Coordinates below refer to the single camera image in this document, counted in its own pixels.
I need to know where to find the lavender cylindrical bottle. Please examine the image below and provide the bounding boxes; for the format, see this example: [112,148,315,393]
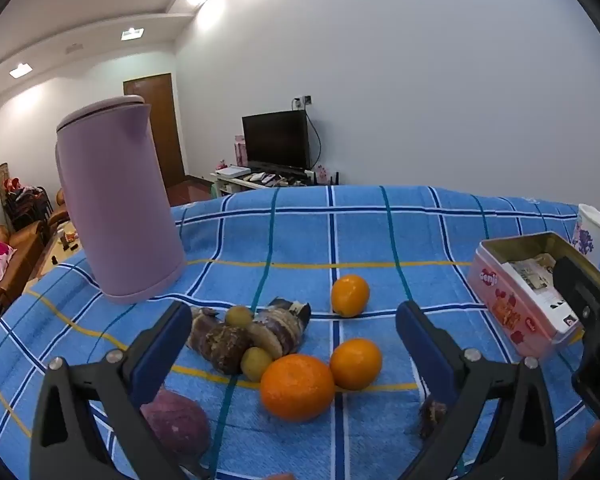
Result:
[55,95,187,305]

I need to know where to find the white television stand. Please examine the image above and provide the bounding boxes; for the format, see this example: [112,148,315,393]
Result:
[211,167,341,197]

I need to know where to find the small brown taro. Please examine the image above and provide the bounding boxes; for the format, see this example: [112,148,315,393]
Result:
[186,307,223,356]
[200,324,254,375]

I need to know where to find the dark brown passion fruit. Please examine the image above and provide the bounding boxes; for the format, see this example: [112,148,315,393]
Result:
[418,397,448,440]

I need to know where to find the white mug with blue print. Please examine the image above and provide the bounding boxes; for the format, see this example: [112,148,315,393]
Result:
[571,203,600,272]

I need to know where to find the brown leather armchair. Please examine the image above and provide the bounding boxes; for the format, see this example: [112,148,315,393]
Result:
[50,189,72,231]

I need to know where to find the blue plaid blanket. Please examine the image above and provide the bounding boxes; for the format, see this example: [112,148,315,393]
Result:
[0,185,600,480]

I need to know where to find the black flat television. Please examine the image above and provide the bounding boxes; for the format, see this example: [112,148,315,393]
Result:
[242,110,313,170]

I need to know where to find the shiny metal tray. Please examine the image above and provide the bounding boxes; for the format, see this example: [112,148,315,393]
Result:
[467,232,600,361]

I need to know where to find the purple sweet potato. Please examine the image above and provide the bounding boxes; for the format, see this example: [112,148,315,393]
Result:
[140,390,212,463]

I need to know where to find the large dark striped taro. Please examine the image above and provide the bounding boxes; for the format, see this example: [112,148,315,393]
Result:
[245,297,312,358]

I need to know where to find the orange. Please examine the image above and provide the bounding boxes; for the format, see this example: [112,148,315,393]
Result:
[329,338,383,392]
[260,353,337,422]
[331,274,371,318]

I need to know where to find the brown wooden door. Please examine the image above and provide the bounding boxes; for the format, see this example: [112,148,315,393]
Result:
[123,73,187,188]

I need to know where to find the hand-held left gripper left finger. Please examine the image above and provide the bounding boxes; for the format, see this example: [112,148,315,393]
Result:
[29,302,193,480]

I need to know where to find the black folding chairs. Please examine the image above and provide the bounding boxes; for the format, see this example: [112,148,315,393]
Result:
[4,185,51,233]

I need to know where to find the wooden coffee table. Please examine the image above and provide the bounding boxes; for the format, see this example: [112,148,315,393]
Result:
[22,220,88,293]

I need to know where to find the black television cable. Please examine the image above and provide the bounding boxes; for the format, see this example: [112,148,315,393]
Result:
[305,107,323,171]

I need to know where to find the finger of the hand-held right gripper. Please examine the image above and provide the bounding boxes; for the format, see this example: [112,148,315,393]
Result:
[552,255,600,376]

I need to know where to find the small green round fruit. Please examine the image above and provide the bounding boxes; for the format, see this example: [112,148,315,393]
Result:
[240,346,275,382]
[225,306,254,328]

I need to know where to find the printed paper sheet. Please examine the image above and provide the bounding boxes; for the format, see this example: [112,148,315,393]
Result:
[500,252,571,308]

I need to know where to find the brown leather sofa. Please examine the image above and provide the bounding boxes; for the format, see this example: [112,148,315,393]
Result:
[0,221,49,333]

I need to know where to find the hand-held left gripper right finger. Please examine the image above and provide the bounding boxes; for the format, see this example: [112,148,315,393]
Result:
[396,301,573,480]

